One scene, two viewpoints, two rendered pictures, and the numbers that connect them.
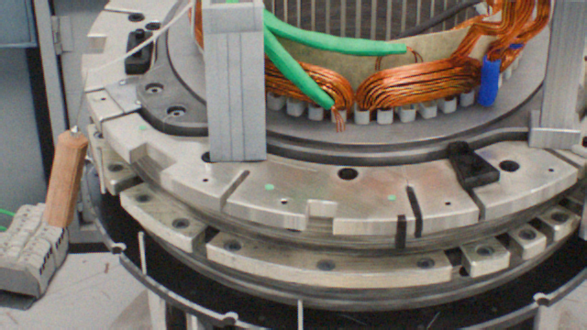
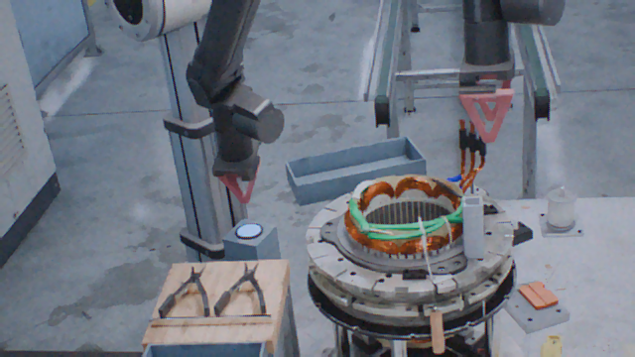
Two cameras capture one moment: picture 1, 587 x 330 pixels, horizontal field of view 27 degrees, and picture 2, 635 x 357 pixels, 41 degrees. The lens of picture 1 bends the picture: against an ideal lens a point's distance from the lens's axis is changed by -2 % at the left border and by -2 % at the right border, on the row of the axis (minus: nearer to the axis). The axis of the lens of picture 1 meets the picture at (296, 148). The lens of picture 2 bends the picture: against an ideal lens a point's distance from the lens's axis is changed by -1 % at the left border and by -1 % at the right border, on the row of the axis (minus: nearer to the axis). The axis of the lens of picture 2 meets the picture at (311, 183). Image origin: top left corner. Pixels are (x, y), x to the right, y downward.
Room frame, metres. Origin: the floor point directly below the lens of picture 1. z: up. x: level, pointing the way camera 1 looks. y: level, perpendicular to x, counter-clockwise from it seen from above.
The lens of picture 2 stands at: (0.51, 1.10, 1.81)
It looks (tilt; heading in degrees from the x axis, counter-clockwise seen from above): 29 degrees down; 282
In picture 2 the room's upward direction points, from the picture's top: 7 degrees counter-clockwise
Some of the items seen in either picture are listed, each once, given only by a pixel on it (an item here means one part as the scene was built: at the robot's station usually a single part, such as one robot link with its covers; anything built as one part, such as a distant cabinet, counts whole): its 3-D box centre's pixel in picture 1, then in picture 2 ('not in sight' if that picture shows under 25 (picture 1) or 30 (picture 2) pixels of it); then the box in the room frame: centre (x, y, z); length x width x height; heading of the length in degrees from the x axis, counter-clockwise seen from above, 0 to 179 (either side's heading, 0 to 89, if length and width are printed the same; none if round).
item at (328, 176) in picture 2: not in sight; (360, 223); (0.73, -0.33, 0.92); 0.25 x 0.11 x 0.28; 22
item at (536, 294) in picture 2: not in sight; (538, 295); (0.39, -0.26, 0.80); 0.07 x 0.05 x 0.01; 116
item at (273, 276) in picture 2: not in sight; (219, 304); (0.88, 0.10, 1.05); 0.20 x 0.19 x 0.02; 94
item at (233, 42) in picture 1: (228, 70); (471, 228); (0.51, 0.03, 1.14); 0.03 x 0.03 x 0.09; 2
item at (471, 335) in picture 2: not in sight; (464, 333); (0.53, -0.11, 0.83); 0.05 x 0.04 x 0.02; 146
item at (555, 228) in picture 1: (554, 220); not in sight; (0.50, -0.14, 1.05); 0.02 x 0.02 x 0.01; 41
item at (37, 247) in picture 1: (30, 249); not in sight; (0.77, 0.22, 0.80); 0.10 x 0.05 x 0.04; 165
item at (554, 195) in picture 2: not in sight; (561, 209); (0.32, -0.54, 0.82); 0.06 x 0.06 x 0.07
